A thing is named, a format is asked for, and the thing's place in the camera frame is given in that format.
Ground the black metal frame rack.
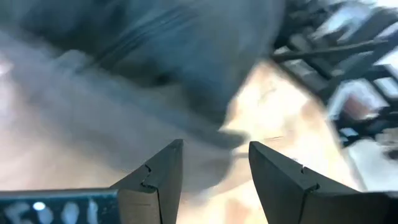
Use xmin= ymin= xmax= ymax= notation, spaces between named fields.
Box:
xmin=271 ymin=0 xmax=398 ymax=147

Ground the blue denim bucket hat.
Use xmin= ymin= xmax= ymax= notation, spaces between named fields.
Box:
xmin=0 ymin=0 xmax=289 ymax=194

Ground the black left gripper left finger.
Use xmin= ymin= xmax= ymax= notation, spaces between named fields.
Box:
xmin=109 ymin=139 xmax=185 ymax=224

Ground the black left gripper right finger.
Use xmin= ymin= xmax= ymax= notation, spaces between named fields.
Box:
xmin=248 ymin=141 xmax=398 ymax=224

